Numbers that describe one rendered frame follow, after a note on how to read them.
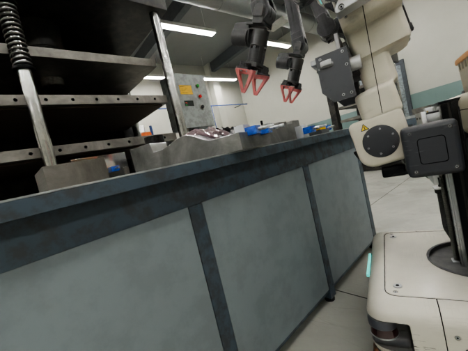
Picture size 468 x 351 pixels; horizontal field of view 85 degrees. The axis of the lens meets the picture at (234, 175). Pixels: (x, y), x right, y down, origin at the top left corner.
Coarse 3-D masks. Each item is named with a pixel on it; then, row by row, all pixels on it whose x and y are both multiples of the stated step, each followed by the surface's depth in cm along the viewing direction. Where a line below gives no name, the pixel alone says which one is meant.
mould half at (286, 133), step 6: (294, 120) 120; (288, 126) 116; (294, 126) 119; (276, 132) 110; (282, 132) 113; (288, 132) 116; (294, 132) 119; (270, 138) 106; (276, 138) 109; (282, 138) 112; (288, 138) 115; (294, 138) 118
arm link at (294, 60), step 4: (292, 56) 122; (296, 56) 121; (288, 60) 121; (292, 60) 120; (296, 60) 119; (300, 60) 119; (288, 64) 122; (292, 64) 120; (296, 64) 119; (300, 64) 119; (292, 68) 121; (296, 68) 120; (300, 68) 120
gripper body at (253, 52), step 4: (252, 48) 84; (260, 48) 84; (252, 52) 84; (256, 52) 84; (260, 52) 84; (264, 52) 85; (248, 56) 86; (252, 56) 85; (256, 56) 84; (260, 56) 84; (264, 56) 86; (248, 60) 86; (252, 60) 85; (256, 60) 84; (260, 60) 85; (240, 64) 85; (252, 64) 83; (256, 64) 82; (260, 64) 84; (252, 68) 87; (256, 68) 87; (260, 68) 86; (268, 68) 90
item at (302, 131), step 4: (296, 128) 114; (300, 128) 113; (304, 128) 112; (308, 128) 111; (312, 128) 110; (316, 128) 110; (296, 132) 115; (300, 132) 113; (304, 132) 112; (308, 132) 111; (300, 136) 114; (304, 136) 113
